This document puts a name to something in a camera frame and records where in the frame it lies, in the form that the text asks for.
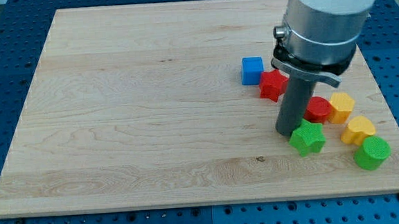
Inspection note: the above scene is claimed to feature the yellow heart block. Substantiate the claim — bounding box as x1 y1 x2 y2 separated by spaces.
340 115 376 146

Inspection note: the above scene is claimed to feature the blue cube block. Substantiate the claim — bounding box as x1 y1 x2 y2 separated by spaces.
241 56 264 85

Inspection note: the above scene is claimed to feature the red star block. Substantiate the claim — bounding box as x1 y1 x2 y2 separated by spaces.
259 69 289 103

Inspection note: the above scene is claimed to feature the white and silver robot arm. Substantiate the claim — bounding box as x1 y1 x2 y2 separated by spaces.
272 0 375 137

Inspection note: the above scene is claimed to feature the red cylinder block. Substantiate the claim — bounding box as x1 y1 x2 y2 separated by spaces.
303 96 332 124

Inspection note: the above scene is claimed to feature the wooden board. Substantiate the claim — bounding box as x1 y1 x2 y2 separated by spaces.
0 0 399 218

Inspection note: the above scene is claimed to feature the green star block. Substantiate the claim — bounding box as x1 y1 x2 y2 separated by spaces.
289 119 326 157

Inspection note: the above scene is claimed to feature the green cylinder block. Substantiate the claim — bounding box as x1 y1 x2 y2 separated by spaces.
353 136 391 171

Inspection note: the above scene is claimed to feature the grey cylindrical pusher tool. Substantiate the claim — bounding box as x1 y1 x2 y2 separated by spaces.
275 76 316 137

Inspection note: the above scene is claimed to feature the yellow hexagon block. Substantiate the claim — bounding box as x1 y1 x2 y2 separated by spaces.
328 92 356 124

